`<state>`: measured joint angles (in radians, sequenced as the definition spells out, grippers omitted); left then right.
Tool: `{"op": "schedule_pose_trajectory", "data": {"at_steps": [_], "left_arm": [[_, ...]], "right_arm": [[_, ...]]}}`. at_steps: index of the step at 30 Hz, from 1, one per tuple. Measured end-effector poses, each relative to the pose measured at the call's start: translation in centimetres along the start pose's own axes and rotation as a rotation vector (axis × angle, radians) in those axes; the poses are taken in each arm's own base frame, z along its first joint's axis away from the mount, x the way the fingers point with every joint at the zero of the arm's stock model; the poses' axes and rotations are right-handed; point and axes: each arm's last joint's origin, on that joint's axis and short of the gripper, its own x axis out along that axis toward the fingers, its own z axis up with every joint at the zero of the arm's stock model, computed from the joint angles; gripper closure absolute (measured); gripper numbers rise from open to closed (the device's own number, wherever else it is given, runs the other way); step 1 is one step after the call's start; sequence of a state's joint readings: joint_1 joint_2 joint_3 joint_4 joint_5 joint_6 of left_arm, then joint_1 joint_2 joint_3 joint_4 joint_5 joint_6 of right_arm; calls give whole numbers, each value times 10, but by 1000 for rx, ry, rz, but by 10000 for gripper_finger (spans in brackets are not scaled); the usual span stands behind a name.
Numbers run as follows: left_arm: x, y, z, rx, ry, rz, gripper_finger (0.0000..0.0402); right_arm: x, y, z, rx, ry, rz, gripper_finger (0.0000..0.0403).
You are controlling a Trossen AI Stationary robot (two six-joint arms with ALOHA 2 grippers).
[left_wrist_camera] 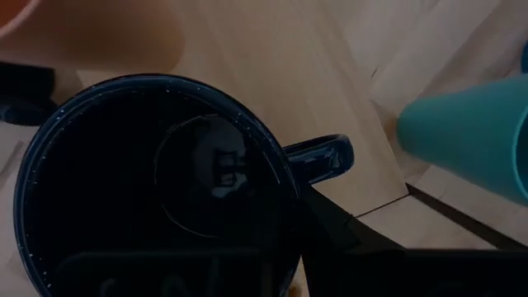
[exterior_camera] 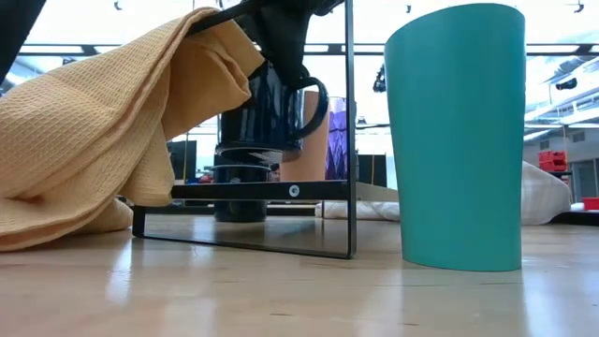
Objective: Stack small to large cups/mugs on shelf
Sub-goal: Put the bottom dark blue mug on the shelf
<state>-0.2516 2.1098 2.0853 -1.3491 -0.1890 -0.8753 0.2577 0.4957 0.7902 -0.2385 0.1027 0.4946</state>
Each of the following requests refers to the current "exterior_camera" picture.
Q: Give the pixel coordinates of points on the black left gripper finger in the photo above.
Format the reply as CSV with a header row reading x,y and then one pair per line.
x,y
285,47

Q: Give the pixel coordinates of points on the large dark blue speckled mug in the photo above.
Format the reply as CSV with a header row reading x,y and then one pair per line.
x,y
257,117

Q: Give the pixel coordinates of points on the clear purple faceted tumbler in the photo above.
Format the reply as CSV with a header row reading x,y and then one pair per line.
x,y
337,140

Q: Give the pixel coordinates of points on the orange cup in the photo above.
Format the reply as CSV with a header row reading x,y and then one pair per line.
x,y
316,159

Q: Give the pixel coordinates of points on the small dark blue mug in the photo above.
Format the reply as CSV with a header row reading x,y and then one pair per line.
x,y
241,206

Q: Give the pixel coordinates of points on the opaque teal cup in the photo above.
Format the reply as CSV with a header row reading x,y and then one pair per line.
x,y
454,140

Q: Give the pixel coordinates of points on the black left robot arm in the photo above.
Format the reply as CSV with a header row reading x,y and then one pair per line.
x,y
18,28

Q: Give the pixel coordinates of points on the black hanging fixture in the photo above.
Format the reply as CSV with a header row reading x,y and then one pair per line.
x,y
379,79
566,84

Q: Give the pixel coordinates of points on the person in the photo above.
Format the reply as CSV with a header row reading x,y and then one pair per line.
x,y
275,173

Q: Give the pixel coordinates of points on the yellow waffle cloth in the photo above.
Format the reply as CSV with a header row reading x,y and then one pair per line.
x,y
93,117

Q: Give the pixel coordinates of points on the red plastic crates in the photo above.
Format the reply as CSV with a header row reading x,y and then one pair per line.
x,y
552,160

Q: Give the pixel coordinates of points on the white cloth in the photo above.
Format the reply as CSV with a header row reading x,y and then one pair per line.
x,y
543,196

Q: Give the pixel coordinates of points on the red plastic bin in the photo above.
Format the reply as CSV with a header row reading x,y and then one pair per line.
x,y
591,203

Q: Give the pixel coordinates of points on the wooden shelf with black frame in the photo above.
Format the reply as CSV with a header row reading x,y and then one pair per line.
x,y
262,190

